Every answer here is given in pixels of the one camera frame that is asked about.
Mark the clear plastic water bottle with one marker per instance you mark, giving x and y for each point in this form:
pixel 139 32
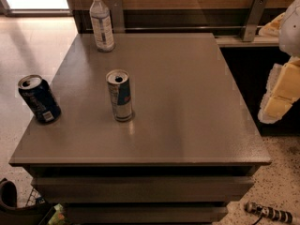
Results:
pixel 102 26

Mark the lower grey drawer front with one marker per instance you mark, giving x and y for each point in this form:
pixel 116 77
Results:
pixel 140 215

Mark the metal wall bracket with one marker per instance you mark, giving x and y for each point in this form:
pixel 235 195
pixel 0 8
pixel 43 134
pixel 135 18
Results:
pixel 255 13
pixel 117 13

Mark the green packet on floor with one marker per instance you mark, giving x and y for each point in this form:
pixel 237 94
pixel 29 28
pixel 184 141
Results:
pixel 55 217

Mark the dark bag on floor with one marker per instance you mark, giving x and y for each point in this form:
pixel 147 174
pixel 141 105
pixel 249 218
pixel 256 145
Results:
pixel 12 214

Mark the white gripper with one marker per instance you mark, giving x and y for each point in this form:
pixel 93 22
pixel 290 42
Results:
pixel 291 28

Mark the upper grey drawer front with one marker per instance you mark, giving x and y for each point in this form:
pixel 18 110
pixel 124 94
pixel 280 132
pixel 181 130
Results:
pixel 142 189

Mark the grey drawer cabinet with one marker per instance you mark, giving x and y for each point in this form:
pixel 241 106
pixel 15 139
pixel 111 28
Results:
pixel 189 118

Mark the striped cylindrical tool on floor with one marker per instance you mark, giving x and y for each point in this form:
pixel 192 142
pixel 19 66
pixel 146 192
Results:
pixel 271 213

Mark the redbull can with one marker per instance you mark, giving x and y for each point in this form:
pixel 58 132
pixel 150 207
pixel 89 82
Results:
pixel 119 91

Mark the left metal wall bracket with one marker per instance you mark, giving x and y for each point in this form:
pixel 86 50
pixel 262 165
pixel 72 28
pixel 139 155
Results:
pixel 117 13

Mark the dark blue soda can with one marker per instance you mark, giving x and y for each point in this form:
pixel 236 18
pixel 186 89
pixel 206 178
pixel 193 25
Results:
pixel 38 95

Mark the grey drawer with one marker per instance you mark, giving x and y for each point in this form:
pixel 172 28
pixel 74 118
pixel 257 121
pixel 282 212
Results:
pixel 142 189
pixel 140 215

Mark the right metal wall bracket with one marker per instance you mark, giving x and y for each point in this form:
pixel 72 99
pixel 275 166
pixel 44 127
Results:
pixel 255 13

